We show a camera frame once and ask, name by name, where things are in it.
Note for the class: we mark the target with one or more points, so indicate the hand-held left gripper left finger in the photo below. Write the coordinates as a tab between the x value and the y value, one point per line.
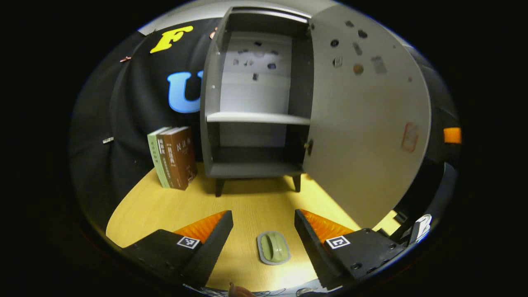
212	247

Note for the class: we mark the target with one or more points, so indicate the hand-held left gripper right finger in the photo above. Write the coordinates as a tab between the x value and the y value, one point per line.
313	247

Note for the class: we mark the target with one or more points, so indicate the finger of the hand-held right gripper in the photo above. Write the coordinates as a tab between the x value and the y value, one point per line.
452	135

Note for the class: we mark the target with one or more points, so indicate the grey cabinet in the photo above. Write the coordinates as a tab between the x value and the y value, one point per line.
210	103

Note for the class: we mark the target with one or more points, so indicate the thick brown book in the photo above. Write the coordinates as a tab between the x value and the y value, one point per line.
181	161

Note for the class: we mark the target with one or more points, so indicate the thin brown book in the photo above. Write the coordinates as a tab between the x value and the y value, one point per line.
165	156

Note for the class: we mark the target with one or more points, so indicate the silver clip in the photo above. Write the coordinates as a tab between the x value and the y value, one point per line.
108	140

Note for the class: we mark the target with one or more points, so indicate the black backdrop cloth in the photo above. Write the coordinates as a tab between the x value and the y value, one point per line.
136	107

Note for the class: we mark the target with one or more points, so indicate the copper clip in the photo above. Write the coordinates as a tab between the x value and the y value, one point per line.
126	59

